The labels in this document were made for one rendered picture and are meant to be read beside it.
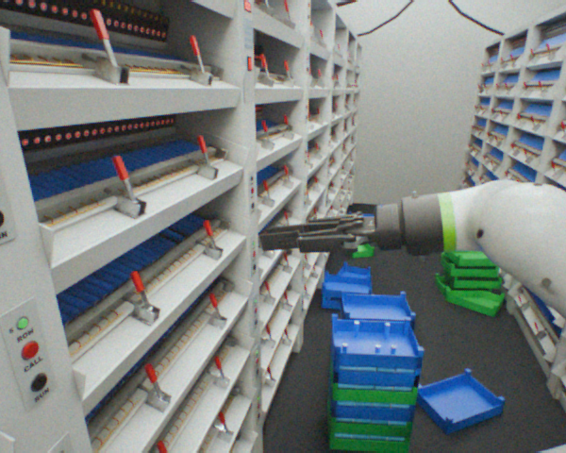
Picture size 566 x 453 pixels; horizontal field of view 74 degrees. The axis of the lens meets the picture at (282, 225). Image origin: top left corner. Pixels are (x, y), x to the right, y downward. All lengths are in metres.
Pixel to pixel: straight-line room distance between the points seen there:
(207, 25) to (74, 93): 0.55
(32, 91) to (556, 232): 0.55
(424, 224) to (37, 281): 0.50
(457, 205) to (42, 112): 0.54
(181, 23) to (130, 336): 0.72
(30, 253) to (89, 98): 0.20
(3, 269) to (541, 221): 0.54
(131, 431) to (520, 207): 0.69
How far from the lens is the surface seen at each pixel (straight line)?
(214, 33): 1.00
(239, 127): 0.98
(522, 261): 0.48
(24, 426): 0.54
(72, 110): 0.52
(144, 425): 0.80
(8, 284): 0.47
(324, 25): 2.36
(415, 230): 0.59
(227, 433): 1.24
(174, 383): 0.86
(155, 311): 0.71
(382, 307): 1.91
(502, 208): 0.48
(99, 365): 0.64
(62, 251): 0.53
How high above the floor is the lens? 1.31
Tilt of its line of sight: 20 degrees down
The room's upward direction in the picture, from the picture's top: straight up
